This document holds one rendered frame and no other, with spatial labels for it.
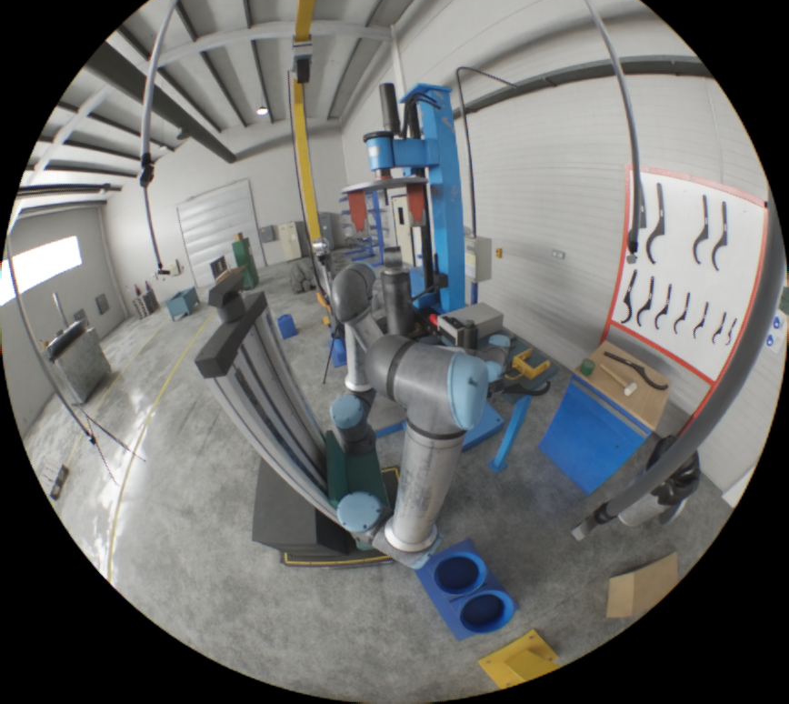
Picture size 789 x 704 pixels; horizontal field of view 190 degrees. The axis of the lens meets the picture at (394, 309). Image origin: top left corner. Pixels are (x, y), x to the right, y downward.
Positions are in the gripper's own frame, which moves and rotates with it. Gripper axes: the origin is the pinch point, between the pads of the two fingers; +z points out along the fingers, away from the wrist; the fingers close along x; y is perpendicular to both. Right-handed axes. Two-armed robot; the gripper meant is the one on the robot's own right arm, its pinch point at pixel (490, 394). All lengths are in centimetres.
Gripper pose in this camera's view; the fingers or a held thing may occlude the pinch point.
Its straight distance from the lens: 124.1
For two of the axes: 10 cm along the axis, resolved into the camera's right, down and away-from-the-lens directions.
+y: -9.9, 1.6, -0.7
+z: 1.1, 8.9, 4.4
